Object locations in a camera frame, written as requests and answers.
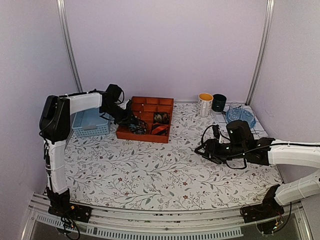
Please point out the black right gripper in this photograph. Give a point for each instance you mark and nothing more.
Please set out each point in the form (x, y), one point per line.
(210, 151)

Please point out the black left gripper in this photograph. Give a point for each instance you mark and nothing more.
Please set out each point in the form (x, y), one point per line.
(128, 118)

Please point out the dark floral necktie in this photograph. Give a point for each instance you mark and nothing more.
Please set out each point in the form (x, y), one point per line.
(139, 127)

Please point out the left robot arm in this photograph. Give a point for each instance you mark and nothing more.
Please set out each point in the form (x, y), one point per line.
(55, 127)

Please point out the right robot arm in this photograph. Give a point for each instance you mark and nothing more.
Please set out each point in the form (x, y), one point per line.
(295, 154)

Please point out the light blue plastic basket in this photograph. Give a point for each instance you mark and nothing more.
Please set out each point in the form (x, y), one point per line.
(89, 123)

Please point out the orange wooden divider tray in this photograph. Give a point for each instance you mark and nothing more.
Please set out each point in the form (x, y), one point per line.
(144, 108)

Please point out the white checked dish towel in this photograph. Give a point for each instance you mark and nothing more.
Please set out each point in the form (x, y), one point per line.
(257, 130)

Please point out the white mug yellow inside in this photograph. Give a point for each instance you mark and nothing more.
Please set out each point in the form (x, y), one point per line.
(205, 101)

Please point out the blue glass tray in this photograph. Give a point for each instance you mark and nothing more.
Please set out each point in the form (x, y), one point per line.
(243, 113)

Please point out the rolled orange striped tie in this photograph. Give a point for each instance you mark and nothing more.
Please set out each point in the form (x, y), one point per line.
(159, 129)

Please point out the dark green mug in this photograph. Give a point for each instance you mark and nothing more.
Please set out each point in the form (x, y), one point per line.
(219, 102)

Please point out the rolled olive patterned tie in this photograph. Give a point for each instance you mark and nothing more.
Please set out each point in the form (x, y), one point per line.
(161, 118)

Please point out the clear drinking glass left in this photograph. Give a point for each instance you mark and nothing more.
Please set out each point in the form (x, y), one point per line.
(234, 112)

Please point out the clear drinking glass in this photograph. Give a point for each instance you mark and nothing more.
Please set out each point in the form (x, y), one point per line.
(247, 115)
(234, 112)

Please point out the clear drinking glass right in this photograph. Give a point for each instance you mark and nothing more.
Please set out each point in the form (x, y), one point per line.
(247, 115)

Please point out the floral patterned tablecloth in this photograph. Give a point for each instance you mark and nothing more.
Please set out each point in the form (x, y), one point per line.
(115, 173)

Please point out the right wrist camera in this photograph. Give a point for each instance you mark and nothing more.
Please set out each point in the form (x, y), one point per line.
(217, 133)

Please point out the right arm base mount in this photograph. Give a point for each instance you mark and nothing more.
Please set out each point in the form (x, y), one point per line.
(267, 209)

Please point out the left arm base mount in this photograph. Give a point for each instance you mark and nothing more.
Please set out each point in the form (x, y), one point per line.
(61, 206)

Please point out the left aluminium frame post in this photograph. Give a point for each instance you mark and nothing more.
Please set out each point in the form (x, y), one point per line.
(61, 8)

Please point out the aluminium frame post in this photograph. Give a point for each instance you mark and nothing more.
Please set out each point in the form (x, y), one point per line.
(61, 8)
(267, 24)

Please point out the aluminium front rail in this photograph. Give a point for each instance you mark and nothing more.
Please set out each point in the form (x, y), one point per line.
(124, 224)

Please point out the right aluminium frame post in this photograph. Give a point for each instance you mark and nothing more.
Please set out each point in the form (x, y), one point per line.
(267, 24)

